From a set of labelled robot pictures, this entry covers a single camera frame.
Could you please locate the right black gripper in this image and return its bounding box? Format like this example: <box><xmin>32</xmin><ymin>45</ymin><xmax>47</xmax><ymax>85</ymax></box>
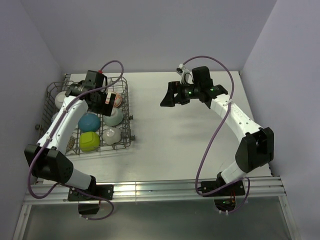
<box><xmin>160</xmin><ymin>80</ymin><xmax>201</xmax><ymax>107</ymax></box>

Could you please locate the blue glazed bowl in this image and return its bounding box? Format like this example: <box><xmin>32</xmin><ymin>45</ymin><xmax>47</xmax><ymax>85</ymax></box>
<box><xmin>78</xmin><ymin>113</ymin><xmax>101</xmax><ymax>133</ymax></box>

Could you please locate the orange floral pattern bowl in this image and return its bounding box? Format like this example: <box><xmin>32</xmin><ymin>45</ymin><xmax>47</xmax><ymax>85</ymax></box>
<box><xmin>113</xmin><ymin>92</ymin><xmax>123</xmax><ymax>108</ymax></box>

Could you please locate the pale teal bowl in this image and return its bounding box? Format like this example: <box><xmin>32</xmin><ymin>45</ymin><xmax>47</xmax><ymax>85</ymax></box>
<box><xmin>102</xmin><ymin>107</ymin><xmax>124</xmax><ymax>127</ymax></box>

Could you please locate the small flower shaped dish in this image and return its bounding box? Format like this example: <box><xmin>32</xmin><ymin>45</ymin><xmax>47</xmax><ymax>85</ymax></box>
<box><xmin>102</xmin><ymin>126</ymin><xmax>122</xmax><ymax>145</ymax></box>

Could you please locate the plain white round bowl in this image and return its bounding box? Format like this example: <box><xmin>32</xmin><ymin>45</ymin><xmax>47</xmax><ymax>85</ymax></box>
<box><xmin>54</xmin><ymin>91</ymin><xmax>66</xmax><ymax>109</ymax></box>

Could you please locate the white square bowl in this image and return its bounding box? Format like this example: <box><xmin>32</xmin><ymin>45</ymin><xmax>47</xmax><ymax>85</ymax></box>
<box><xmin>79</xmin><ymin>131</ymin><xmax>100</xmax><ymax>152</ymax></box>

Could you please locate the brown geometric pattern bowl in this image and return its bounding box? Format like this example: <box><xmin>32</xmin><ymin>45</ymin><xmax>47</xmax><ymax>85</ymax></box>
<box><xmin>65</xmin><ymin>136</ymin><xmax>75</xmax><ymax>153</ymax></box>

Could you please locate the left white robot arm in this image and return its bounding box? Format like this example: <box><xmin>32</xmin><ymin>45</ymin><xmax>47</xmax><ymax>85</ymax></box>
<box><xmin>24</xmin><ymin>70</ymin><xmax>116</xmax><ymax>200</ymax></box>

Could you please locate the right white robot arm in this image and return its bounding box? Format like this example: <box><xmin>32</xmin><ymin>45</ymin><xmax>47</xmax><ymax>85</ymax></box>
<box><xmin>160</xmin><ymin>64</ymin><xmax>274</xmax><ymax>195</ymax></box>

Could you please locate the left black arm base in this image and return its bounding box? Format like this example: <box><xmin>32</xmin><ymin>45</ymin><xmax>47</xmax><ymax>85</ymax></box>
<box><xmin>67</xmin><ymin>184</ymin><xmax>115</xmax><ymax>218</ymax></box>

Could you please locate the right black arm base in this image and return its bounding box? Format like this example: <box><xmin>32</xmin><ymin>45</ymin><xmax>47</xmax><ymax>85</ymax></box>
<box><xmin>197</xmin><ymin>176</ymin><xmax>246</xmax><ymax>197</ymax></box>

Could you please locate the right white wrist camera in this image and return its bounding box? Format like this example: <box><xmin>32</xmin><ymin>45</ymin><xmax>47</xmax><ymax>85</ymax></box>
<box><xmin>176</xmin><ymin>63</ymin><xmax>193</xmax><ymax>85</ymax></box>

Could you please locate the grey wire dish rack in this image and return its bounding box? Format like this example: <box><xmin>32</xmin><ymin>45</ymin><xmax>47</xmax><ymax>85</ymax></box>
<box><xmin>35</xmin><ymin>74</ymin><xmax>136</xmax><ymax>155</ymax></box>

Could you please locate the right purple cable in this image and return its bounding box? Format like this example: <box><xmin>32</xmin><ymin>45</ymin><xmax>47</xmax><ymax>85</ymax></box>
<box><xmin>178</xmin><ymin>55</ymin><xmax>251</xmax><ymax>215</ymax></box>

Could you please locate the purple cable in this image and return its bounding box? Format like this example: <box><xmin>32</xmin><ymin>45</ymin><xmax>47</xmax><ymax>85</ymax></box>
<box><xmin>27</xmin><ymin>60</ymin><xmax>125</xmax><ymax>221</ymax></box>
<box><xmin>178</xmin><ymin>55</ymin><xmax>251</xmax><ymax>215</ymax></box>

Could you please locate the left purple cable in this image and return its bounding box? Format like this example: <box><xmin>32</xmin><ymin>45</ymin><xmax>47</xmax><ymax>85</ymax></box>
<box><xmin>27</xmin><ymin>60</ymin><xmax>125</xmax><ymax>221</ymax></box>

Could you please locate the aluminium mounting rail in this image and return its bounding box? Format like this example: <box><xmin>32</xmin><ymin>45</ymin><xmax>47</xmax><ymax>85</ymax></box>
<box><xmin>22</xmin><ymin>176</ymin><xmax>287</xmax><ymax>205</ymax></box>

